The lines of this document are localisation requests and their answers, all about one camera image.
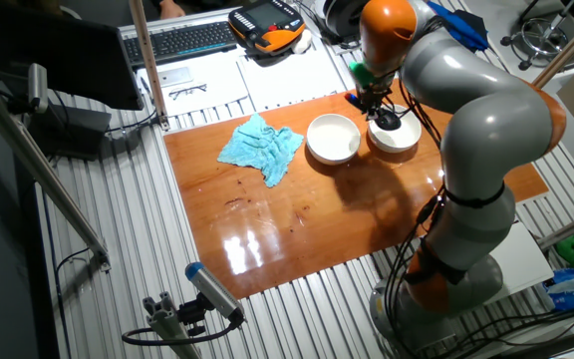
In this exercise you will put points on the white ceramic bowl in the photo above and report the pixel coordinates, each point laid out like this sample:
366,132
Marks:
401,139
332,142

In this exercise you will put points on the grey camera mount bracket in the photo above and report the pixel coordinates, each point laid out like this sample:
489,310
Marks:
167,324

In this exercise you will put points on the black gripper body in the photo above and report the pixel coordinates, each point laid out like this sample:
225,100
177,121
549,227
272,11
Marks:
371,97

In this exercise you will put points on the aluminium frame post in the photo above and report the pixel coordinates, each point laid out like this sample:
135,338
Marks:
571,47
147,60
571,228
43,174

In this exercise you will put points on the printed paper sheet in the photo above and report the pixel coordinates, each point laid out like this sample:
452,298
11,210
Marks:
217,85

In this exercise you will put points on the grey camera with blue end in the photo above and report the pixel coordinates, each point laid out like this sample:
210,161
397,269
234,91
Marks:
212,289

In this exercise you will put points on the white computer mouse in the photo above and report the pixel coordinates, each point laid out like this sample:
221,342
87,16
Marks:
303,42

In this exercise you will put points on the black filament spool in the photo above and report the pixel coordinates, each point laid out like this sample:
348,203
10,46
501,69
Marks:
342,17

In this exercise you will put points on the chrome stool base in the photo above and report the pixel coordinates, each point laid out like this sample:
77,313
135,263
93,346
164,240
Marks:
546,36

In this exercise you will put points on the silver smartphone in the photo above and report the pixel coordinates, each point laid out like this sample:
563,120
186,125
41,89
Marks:
175,76

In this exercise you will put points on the orange black teach pendant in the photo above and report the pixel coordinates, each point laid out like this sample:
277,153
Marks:
267,20

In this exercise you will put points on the black eyeglasses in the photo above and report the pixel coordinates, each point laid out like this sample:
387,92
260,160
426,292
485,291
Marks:
187,90

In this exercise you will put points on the black ladle with red tip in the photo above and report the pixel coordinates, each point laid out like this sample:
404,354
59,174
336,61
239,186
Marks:
388,121

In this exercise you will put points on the black computer monitor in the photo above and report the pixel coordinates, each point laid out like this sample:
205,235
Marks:
68,55

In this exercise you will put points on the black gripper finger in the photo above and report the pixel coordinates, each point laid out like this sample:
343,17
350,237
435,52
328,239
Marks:
370,114

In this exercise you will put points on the black keyboard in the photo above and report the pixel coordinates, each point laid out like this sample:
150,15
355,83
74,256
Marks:
182,42

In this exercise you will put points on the blue tissue pack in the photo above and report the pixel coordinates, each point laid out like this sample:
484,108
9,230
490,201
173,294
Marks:
568,289

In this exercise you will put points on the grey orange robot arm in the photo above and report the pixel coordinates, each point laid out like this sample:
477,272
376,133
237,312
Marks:
491,124

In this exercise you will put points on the small grey mounted camera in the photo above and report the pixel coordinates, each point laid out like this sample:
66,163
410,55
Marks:
38,85

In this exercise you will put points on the teal terry cloth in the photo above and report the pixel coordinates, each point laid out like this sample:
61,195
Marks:
262,149

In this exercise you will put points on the person hand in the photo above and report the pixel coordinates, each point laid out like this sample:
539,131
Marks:
171,9

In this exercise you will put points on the blue fabric bag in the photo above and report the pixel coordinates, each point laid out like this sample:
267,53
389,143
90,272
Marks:
461,27

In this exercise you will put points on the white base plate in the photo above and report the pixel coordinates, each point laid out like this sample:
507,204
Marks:
521,264

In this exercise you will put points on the brown wooden board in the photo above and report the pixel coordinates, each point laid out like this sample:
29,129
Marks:
292,224

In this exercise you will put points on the black monitor base box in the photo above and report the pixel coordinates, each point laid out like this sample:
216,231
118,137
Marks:
78,129

